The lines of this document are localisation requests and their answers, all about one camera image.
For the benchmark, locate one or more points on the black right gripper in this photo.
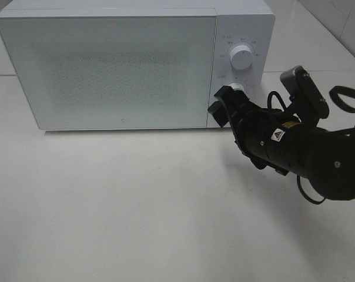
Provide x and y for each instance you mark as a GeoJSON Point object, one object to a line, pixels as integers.
{"type": "Point", "coordinates": [251, 125]}

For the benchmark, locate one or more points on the white timer knob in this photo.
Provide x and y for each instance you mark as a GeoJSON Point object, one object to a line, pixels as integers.
{"type": "Point", "coordinates": [237, 86]}

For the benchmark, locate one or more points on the white microwave door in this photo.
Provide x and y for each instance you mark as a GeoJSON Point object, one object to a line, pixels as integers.
{"type": "Point", "coordinates": [113, 73]}

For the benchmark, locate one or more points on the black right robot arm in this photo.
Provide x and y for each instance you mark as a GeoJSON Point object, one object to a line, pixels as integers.
{"type": "Point", "coordinates": [270, 137]}

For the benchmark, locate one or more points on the upper white power knob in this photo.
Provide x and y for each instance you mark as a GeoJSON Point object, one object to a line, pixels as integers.
{"type": "Point", "coordinates": [241, 56]}

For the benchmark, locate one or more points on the white microwave oven body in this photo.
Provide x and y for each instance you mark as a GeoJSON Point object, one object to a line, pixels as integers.
{"type": "Point", "coordinates": [237, 22]}

